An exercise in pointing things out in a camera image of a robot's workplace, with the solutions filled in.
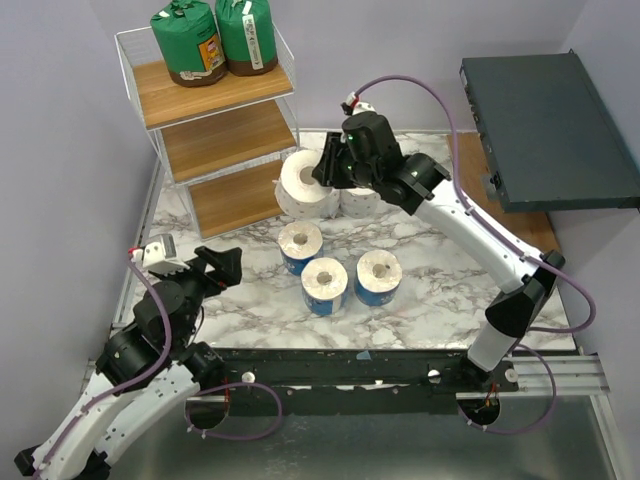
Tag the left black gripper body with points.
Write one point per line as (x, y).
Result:
(197, 283)

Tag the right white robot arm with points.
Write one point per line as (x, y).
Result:
(524, 275)

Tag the blue wrapped roll left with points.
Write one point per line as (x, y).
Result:
(300, 242)

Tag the black mounting rail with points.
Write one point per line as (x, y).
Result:
(307, 382)

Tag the green roll white label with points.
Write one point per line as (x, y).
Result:
(247, 36)

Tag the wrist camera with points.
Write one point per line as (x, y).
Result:
(158, 256)
(353, 105)

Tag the blue wrapped roll centre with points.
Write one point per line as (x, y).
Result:
(324, 285)

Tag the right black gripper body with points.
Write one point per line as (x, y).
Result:
(335, 163)

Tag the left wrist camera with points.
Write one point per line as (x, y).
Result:
(158, 256)

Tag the wooden board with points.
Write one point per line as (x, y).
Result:
(534, 228)

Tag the green roll orange label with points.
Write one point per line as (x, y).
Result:
(190, 44)

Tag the dark teal metal box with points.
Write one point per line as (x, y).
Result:
(549, 139)

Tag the white patterned roll blue dots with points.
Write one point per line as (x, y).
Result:
(297, 192)

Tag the blue wrapped roll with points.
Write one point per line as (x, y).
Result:
(378, 277)
(324, 285)
(300, 242)

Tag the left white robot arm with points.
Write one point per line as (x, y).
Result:
(145, 369)

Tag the white wire wooden shelf unit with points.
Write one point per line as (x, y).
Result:
(222, 146)

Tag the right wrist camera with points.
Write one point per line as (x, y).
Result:
(353, 105)

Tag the blue wrapped roll right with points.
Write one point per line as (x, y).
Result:
(378, 277)

